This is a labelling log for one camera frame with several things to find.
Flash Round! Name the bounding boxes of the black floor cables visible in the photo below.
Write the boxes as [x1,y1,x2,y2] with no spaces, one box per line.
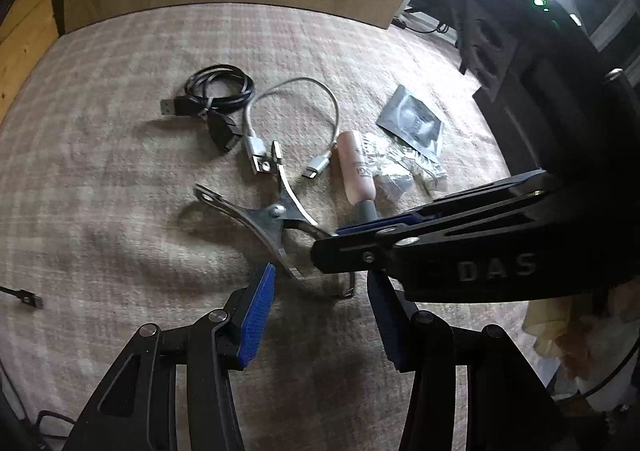
[391,12,459,35]

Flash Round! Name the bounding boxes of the crumpled clear wrapper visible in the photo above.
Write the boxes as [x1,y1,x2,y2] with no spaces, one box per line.
[362,131,449,204]

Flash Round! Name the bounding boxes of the short white cable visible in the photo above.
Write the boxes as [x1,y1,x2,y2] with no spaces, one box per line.
[242,77,342,180]

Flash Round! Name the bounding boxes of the pink tube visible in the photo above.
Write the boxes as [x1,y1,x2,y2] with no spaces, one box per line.
[336,130,382,222]

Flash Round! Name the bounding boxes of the coiled black cable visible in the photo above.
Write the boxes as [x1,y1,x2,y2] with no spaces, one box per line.
[160,65,256,154]

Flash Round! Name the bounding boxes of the black plug cable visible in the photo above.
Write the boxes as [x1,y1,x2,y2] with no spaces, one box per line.
[0,283,45,311]

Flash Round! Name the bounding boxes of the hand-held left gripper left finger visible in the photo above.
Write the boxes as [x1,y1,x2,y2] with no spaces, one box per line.
[65,262,277,451]

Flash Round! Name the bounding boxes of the person's right hand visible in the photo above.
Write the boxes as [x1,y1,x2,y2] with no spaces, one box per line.
[522,288,615,378]

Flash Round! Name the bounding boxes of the pine wood board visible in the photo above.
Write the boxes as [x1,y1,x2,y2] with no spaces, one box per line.
[0,0,66,118]

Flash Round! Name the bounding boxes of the grey foil packet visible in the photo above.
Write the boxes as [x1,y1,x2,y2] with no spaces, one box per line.
[376,85,446,162]

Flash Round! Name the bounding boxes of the metal spring clamp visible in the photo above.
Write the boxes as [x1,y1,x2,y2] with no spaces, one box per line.
[194,141,357,300]

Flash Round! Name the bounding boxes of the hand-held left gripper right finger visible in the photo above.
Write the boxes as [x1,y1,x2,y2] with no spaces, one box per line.
[366,272,567,451]

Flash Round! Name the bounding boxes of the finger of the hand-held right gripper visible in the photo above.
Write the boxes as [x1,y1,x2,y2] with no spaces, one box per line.
[311,191,567,277]
[336,170,557,236]

